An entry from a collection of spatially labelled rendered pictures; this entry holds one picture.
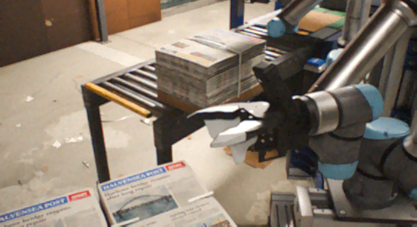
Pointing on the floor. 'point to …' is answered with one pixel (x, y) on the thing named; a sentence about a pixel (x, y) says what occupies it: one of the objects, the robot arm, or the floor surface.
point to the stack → (129, 203)
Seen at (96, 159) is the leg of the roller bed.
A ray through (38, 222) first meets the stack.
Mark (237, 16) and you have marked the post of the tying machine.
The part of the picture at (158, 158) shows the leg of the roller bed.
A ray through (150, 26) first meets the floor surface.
